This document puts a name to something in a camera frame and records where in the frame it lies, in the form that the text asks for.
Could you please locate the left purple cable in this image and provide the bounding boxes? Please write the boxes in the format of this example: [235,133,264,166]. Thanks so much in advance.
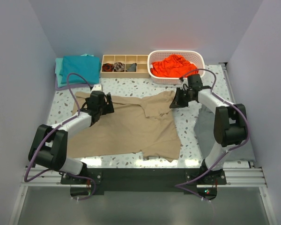
[24,73,96,201]

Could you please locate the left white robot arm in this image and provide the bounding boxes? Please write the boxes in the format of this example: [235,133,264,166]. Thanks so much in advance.
[28,90,114,184]

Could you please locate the patterned rolled socks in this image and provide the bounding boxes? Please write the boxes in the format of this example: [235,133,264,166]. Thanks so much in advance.
[113,61,125,72]

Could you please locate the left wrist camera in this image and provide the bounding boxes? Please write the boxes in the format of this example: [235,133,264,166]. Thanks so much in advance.
[91,83,103,91]

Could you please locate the grey folded cloth piece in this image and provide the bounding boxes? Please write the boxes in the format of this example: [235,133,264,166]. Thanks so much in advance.
[126,63,137,72]

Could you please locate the folded teal t shirt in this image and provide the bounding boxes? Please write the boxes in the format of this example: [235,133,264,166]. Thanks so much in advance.
[60,55,102,85]

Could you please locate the red black rolled socks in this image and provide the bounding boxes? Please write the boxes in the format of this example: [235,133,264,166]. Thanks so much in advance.
[102,63,114,72]

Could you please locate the white plastic laundry basket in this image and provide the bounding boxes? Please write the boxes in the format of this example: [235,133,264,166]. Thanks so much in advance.
[147,50,205,84]

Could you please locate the purple cable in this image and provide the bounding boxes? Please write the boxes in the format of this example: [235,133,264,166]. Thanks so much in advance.
[24,73,96,201]
[175,68,251,202]

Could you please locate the wooden compartment organizer tray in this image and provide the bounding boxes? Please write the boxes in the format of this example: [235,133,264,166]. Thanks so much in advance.
[100,54,150,78]

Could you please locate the folded grey t shirt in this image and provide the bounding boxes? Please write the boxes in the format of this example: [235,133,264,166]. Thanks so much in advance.
[194,105,256,162]

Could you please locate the aluminium rail frame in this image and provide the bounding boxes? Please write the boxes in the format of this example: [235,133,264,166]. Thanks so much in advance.
[8,63,278,225]

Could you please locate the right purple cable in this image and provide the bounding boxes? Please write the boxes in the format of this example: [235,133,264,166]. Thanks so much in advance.
[175,68,251,202]

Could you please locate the orange t shirt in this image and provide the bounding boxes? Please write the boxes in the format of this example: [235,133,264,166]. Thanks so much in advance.
[150,54,197,78]

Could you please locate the folded light turquoise shirt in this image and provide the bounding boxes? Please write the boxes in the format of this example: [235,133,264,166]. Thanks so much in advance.
[54,53,94,83]

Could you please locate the beige t shirt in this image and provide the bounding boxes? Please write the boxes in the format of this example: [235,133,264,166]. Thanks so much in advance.
[67,91,181,162]

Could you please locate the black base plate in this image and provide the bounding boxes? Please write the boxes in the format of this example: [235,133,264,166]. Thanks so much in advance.
[60,167,227,200]

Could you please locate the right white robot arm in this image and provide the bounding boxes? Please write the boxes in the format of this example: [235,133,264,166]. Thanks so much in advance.
[170,74,249,184]

